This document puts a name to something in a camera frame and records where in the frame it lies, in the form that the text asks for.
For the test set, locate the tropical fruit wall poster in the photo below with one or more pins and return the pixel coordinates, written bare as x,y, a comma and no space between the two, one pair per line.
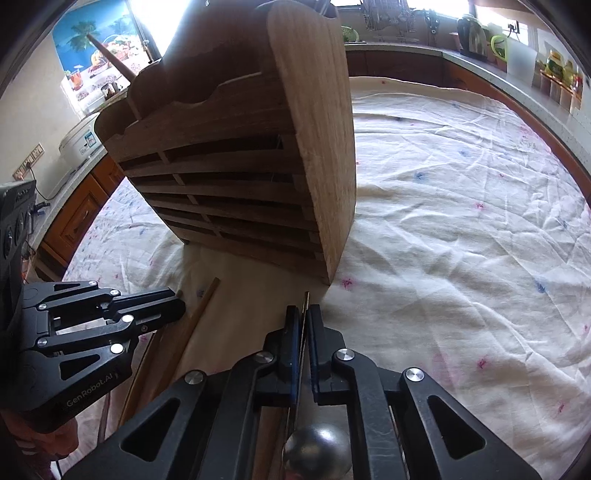
97,41

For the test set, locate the translucent white jug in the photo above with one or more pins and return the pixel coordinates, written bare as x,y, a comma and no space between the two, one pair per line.
521,60

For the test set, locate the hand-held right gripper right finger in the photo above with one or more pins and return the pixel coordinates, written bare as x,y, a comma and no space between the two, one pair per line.
316,346

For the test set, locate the white rice cooker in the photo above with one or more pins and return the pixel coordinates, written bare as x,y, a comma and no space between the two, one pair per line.
81,147

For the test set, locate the metal spoon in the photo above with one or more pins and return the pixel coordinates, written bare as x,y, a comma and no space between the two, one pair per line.
318,454

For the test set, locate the white floral tablecloth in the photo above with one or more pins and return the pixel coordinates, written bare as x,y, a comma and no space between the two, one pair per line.
461,230

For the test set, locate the row of condiment bottles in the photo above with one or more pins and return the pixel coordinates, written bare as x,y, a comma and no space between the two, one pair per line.
558,76

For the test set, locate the metal utensil rack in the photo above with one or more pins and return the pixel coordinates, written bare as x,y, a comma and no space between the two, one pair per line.
390,21

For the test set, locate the green plastic cup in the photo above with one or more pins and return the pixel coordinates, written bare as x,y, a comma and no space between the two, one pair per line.
499,48

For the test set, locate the small wall socket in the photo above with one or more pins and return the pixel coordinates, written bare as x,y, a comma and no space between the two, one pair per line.
513,27

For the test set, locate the hanging kitchen tools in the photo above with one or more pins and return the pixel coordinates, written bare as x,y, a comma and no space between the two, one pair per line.
431,25

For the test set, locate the green colander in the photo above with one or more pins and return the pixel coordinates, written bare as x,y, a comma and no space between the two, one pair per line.
350,33

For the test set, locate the wooden chopstick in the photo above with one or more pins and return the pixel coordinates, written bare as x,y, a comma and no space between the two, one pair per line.
113,57

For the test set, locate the steel electric kettle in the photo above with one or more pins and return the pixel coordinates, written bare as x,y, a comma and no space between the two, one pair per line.
470,34

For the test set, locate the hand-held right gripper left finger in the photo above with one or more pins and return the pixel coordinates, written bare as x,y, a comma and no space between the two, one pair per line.
292,346

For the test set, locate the person's left forearm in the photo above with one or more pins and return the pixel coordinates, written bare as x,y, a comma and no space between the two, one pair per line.
27,447

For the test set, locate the kitchen window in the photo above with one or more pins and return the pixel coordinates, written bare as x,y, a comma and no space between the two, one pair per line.
152,18

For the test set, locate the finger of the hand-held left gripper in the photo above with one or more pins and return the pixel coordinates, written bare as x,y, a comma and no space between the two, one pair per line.
161,316
147,297

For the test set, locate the wooden utensil holder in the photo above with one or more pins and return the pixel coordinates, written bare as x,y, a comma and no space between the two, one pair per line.
258,152

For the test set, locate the wall socket strip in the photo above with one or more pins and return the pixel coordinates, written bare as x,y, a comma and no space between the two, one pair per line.
28,161

